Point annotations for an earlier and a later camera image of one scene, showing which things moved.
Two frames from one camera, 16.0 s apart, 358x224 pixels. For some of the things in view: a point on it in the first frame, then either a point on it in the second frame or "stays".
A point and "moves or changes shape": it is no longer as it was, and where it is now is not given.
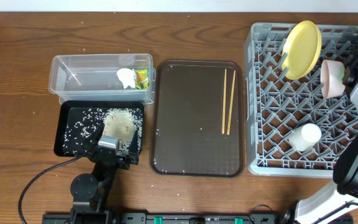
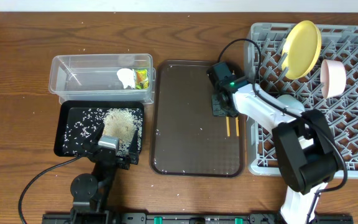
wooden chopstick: x=223 y=121 → x=228 y=126
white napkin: x=127 y=76 stays
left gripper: x=111 y=157 stays
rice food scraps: x=121 y=122 stays
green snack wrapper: x=142 y=79 stays
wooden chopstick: x=228 y=129 moves or changes shape
